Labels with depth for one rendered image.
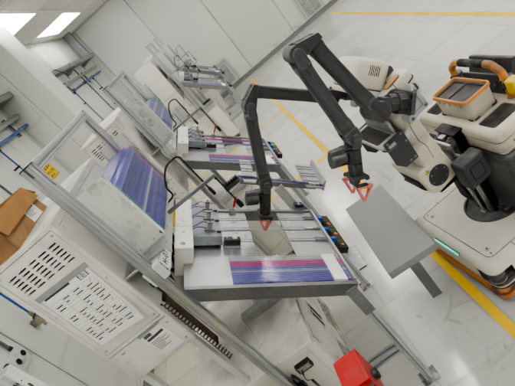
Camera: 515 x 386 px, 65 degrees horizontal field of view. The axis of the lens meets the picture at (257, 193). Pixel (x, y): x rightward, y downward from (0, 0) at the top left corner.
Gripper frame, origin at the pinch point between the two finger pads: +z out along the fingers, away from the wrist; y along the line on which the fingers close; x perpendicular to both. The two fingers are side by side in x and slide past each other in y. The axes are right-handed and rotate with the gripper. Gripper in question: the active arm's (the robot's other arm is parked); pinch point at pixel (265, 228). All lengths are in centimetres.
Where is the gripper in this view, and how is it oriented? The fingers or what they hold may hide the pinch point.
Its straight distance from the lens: 208.1
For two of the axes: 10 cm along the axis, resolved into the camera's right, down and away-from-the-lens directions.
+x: 9.9, -0.7, 1.5
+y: 1.7, 4.0, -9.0
